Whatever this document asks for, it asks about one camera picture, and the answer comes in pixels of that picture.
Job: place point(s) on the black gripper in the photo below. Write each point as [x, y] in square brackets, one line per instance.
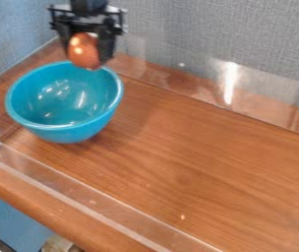
[88, 16]

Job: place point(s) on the brown toy mushroom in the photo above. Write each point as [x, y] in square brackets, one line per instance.
[82, 51]

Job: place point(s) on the blue bowl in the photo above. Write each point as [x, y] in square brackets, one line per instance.
[63, 103]

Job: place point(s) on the clear acrylic left barrier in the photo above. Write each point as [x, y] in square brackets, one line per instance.
[18, 46]

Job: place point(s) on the clear acrylic barrier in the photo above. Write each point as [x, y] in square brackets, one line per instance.
[240, 89]
[81, 213]
[18, 46]

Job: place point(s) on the clear acrylic back barrier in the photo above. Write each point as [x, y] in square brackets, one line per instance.
[240, 89]

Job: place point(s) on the clear acrylic front barrier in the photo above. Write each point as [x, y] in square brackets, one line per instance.
[81, 213]

